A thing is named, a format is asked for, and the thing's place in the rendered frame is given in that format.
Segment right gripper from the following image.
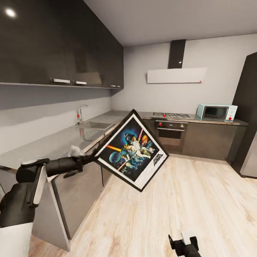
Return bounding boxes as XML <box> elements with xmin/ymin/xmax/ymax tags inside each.
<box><xmin>168</xmin><ymin>235</ymin><xmax>199</xmax><ymax>257</ymax></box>

